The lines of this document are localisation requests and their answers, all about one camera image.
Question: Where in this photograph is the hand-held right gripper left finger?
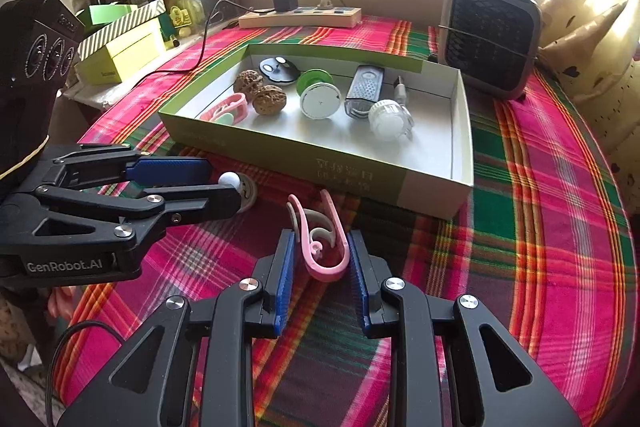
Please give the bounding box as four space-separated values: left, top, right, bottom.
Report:
57 229 296 427

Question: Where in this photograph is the pink plastic clip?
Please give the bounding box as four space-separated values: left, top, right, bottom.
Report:
199 93 249 126
286 188 351 283

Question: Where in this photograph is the beige power strip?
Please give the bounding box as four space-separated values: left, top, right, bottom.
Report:
238 6 362 29

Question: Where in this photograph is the white and green round spool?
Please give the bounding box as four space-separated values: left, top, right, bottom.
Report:
296 68 343 120

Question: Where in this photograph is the black key fob remote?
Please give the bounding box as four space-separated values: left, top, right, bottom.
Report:
258 57 299 85

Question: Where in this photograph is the white usb cable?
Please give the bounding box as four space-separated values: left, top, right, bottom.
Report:
391 76 412 106

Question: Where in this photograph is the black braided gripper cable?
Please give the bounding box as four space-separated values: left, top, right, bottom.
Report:
45 319 136 408

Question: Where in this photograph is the green and white cardboard box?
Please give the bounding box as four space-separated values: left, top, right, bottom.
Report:
157 43 475 219

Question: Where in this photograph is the small white round gadget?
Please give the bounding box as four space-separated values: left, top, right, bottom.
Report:
217 172 258 212

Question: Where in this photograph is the brown walnut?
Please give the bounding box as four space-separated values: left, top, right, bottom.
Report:
233 69 265 98
251 85 288 116

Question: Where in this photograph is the grey space heater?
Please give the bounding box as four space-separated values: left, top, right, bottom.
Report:
437 0 542 102

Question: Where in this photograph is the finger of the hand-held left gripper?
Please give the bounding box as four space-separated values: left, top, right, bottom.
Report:
32 181 244 258
30 143 213 190

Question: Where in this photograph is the small clear jar white lid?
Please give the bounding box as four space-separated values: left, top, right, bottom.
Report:
368 99 416 142

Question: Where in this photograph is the yellow-green clear container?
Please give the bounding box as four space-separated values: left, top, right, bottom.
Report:
165 0 203 38

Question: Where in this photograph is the white side shelf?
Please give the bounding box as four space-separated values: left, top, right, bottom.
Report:
65 24 236 110

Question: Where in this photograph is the person's left hand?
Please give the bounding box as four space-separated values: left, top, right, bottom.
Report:
47 287 76 322

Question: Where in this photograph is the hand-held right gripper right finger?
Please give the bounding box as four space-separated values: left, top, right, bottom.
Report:
347 229 583 427

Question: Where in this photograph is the person's left forearm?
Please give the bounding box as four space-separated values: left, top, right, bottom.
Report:
0 297 36 368

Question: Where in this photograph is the cream heart print curtain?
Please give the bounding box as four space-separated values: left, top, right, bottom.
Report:
537 0 640 208

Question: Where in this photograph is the black bike light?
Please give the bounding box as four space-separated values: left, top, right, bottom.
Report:
344 64 386 120

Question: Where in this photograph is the yellow-green cardboard box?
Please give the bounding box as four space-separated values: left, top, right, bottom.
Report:
75 17 166 84

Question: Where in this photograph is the black power adapter with cable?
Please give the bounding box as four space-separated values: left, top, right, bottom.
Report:
150 0 306 75

